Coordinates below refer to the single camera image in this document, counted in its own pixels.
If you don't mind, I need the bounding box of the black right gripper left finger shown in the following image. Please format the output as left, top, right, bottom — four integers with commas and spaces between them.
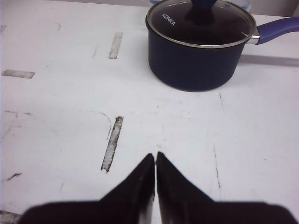
21, 154, 155, 224

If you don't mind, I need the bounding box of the glass pot lid blue knob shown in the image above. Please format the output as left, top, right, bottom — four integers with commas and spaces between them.
146, 0, 256, 49

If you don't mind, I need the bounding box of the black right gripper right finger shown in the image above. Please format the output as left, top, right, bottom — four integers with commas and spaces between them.
156, 152, 298, 224

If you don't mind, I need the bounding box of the dark blue saucepan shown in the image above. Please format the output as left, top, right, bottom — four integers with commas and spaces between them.
145, 6, 299, 92

